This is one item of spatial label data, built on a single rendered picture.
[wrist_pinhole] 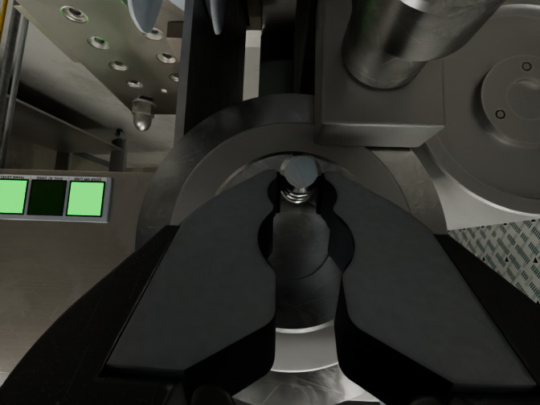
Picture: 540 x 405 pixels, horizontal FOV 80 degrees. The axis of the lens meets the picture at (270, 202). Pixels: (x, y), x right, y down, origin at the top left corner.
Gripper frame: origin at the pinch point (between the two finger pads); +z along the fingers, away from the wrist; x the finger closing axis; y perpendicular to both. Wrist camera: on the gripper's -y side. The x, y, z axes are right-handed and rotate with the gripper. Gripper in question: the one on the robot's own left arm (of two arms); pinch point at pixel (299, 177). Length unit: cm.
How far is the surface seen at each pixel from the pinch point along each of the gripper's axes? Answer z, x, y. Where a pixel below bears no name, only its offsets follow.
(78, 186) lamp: 31.8, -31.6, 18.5
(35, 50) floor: 216, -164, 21
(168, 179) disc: 3.3, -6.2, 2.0
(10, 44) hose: 66, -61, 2
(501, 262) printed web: 10.4, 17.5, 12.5
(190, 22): 10.2, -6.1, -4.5
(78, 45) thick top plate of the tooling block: 29.4, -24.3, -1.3
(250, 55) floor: 218, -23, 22
